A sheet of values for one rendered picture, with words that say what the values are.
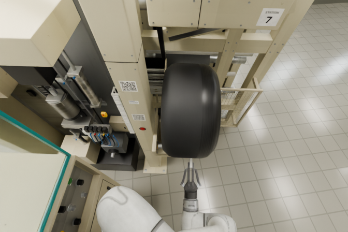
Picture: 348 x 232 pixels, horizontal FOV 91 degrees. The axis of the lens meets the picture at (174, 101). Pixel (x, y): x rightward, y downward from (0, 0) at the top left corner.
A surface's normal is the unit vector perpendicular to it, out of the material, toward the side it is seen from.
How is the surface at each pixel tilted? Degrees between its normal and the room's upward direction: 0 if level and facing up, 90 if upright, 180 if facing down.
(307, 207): 0
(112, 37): 90
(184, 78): 2
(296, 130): 0
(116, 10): 90
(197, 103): 25
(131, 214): 16
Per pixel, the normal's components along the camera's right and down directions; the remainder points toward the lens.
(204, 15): -0.04, 0.83
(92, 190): 0.01, -0.56
